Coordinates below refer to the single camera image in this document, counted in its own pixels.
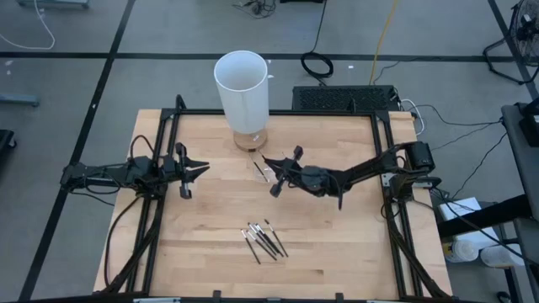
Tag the clear acrylic organizer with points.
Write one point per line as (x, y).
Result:
(257, 180)

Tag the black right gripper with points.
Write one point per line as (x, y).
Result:
(275, 190)

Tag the black box device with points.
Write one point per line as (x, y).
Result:
(530, 126)

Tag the white shade wooden base lamp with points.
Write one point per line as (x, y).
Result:
(244, 105)

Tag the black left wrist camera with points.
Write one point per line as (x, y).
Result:
(168, 165)

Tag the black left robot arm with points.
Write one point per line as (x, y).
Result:
(97, 177)

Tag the black side table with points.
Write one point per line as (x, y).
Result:
(522, 177)

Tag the white cardboard box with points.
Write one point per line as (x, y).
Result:
(461, 207)

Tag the black caster base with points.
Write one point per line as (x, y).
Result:
(5, 141)

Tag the black floor fan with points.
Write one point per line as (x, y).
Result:
(526, 25)

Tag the black table clamp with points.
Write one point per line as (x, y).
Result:
(339, 296)
(217, 295)

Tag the grey metal foot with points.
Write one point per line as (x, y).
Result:
(19, 99)
(54, 3)

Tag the white paper towel roll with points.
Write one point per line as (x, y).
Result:
(463, 251)
(501, 256)

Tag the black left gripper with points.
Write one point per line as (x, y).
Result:
(185, 191)

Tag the black aluminium table frame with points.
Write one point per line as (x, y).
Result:
(316, 113)

